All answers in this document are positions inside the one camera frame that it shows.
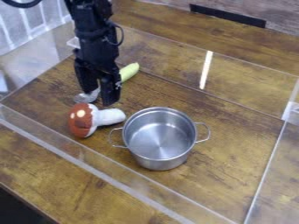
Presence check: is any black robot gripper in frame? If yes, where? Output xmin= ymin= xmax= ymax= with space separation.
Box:
xmin=65 ymin=0 xmax=122 ymax=106

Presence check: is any green handled metal spoon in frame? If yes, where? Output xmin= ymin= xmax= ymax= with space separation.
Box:
xmin=74 ymin=62 xmax=141 ymax=103

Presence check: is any plush brown white mushroom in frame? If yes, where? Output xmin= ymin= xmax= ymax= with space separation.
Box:
xmin=69 ymin=103 xmax=127 ymax=138

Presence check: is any stainless steel pot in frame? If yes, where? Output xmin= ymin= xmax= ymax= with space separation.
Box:
xmin=107 ymin=107 xmax=211 ymax=171

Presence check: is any clear acrylic front barrier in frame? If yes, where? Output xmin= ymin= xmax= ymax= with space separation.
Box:
xmin=0 ymin=104 xmax=238 ymax=224

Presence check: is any clear acrylic barrier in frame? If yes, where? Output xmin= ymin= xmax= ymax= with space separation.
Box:
xmin=0 ymin=104 xmax=238 ymax=224
xmin=245 ymin=79 xmax=299 ymax=224

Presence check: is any black strip on table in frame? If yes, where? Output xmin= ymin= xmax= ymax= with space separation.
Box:
xmin=190 ymin=3 xmax=267 ymax=28

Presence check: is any clear acrylic right barrier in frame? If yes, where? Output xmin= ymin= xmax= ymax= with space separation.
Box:
xmin=245 ymin=79 xmax=299 ymax=224

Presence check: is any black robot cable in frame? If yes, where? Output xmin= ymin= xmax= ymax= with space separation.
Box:
xmin=0 ymin=0 xmax=126 ymax=47

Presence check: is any clear acrylic bracket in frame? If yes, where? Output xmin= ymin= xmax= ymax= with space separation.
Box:
xmin=66 ymin=20 xmax=83 ymax=51

